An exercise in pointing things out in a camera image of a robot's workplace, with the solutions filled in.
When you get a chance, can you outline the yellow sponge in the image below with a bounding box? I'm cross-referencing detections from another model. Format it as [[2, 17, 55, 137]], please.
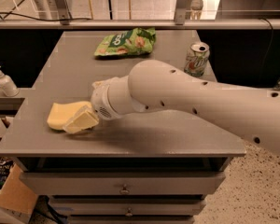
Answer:
[[47, 101, 92, 131]]

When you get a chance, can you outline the cardboard box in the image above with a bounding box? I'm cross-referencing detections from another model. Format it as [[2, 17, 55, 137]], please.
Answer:
[[0, 165, 38, 215]]

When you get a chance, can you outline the green chip bag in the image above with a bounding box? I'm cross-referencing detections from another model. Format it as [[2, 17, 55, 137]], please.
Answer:
[[94, 28, 156, 57]]

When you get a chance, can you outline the grey drawer cabinet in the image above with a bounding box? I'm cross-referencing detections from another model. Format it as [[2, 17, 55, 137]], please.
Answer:
[[0, 31, 245, 224]]

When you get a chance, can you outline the grey metal railing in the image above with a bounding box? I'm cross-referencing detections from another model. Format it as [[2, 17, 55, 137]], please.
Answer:
[[0, 0, 280, 30]]

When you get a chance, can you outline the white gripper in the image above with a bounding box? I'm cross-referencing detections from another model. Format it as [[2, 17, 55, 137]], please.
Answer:
[[63, 77, 121, 133]]

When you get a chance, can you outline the white pump bottle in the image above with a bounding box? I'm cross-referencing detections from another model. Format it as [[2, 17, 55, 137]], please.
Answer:
[[0, 66, 20, 97]]

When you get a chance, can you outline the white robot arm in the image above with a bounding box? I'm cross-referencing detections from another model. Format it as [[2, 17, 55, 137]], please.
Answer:
[[63, 60, 280, 156]]

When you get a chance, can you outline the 7up soda can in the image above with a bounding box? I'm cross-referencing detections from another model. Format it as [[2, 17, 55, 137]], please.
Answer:
[[184, 42, 210, 77]]

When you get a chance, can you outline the drawer knob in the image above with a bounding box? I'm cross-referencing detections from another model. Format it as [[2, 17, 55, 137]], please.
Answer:
[[125, 207, 133, 217], [119, 185, 130, 195]]

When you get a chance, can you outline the top drawer knob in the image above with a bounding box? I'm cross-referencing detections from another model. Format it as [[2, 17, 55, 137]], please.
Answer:
[[119, 185, 130, 195]]

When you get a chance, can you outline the black cable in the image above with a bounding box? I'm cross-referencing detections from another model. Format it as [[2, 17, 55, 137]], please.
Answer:
[[0, 2, 94, 22]]

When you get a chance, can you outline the lower drawer knob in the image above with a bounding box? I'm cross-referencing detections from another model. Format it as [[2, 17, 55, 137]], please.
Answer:
[[125, 207, 133, 217]]

